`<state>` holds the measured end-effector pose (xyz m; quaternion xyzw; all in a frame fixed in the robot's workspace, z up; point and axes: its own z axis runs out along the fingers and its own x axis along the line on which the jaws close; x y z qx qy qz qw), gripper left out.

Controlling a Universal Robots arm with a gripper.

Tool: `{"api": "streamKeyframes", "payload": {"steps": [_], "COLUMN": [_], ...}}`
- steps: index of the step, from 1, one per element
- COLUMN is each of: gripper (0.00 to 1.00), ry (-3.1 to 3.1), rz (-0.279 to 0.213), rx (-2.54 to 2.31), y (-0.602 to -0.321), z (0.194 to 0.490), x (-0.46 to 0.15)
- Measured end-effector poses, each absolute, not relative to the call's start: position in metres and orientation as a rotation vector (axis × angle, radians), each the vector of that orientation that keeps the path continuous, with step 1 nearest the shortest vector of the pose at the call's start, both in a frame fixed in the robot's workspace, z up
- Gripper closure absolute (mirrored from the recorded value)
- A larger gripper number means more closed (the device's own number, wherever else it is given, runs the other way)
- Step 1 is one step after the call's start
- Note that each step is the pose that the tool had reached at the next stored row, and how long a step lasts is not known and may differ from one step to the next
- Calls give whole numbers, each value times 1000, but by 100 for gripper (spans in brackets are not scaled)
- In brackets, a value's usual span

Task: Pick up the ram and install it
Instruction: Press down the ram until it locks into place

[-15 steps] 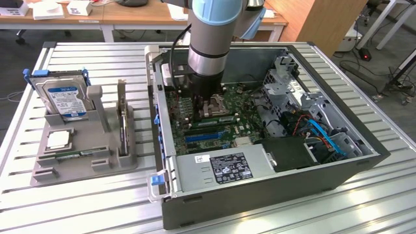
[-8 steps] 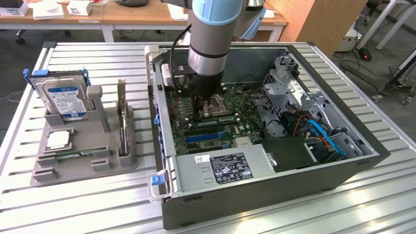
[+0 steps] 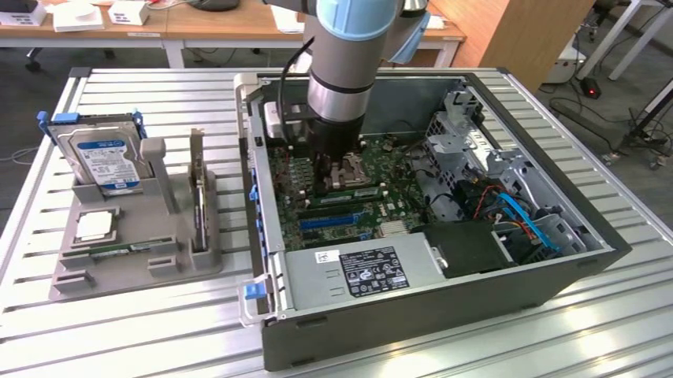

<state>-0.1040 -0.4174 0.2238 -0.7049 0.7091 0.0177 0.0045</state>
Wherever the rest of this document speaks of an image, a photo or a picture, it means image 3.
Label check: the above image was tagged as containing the silver CPU chip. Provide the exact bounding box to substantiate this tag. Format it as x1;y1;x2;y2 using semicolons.
72;212;117;243

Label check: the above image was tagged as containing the black fan shroud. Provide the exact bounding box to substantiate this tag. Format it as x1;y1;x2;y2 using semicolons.
423;220;514;280

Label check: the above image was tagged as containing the black camera cable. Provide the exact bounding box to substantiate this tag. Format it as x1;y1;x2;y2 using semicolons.
276;36;316;139

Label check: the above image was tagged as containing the blue expansion slot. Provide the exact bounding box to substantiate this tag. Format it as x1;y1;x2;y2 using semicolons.
299;214;356;232

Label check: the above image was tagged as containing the green RAM stick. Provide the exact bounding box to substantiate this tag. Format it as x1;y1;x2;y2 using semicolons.
306;187;383;208
88;241;171;258

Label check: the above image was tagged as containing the grey parts rack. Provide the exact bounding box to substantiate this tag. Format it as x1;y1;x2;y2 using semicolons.
46;128;225;302

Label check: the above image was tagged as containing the blue wire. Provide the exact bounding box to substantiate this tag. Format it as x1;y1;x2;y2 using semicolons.
496;191;557;251

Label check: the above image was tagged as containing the grey metal disk bay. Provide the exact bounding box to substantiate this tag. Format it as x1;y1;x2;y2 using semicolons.
423;88;614;257

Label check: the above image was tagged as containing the white box black print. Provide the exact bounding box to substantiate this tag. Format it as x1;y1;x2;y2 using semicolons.
0;4;48;27
107;0;151;26

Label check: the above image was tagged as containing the white flat carton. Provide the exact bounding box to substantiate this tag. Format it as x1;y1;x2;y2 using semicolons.
52;2;107;33

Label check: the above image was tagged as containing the green motherboard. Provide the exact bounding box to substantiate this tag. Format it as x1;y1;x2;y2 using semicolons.
264;133;438;251

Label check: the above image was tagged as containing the wooden desk white frame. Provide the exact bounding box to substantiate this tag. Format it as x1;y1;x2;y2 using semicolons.
163;0;467;70
0;0;169;70

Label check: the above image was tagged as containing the white machine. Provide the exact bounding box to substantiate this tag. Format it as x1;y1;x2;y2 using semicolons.
541;37;587;84

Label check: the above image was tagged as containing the white paper booklet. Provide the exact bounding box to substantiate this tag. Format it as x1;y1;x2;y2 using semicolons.
269;2;307;33

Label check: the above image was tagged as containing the hard disk with blue carrier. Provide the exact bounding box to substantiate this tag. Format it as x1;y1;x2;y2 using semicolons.
36;109;145;197

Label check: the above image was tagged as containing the grey power supply unit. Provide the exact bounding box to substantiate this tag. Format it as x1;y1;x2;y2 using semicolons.
283;235;447;311

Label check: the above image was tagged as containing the wooden cabinet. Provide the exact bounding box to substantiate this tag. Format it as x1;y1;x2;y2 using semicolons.
428;0;598;94

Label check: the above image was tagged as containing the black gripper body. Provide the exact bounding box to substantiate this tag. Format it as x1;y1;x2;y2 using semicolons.
308;116;366;159

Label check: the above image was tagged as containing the black open PC case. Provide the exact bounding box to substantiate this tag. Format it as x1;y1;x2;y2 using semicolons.
233;69;633;373

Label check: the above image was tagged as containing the black chair caster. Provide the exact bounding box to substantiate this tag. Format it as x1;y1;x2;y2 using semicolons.
22;46;46;72

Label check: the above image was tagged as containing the graphics card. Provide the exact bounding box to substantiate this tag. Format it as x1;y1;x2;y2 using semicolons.
187;126;211;254

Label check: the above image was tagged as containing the black wheeled stand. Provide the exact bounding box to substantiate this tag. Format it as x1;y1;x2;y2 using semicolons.
598;92;673;171

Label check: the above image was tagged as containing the metal CPU socket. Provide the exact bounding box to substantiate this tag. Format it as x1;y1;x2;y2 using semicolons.
339;152;375;187

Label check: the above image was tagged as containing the black rounded device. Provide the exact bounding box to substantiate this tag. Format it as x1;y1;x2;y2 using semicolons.
189;0;241;12

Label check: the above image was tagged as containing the black RAM slot bank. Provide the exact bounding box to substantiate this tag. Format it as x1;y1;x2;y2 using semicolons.
299;183;391;209

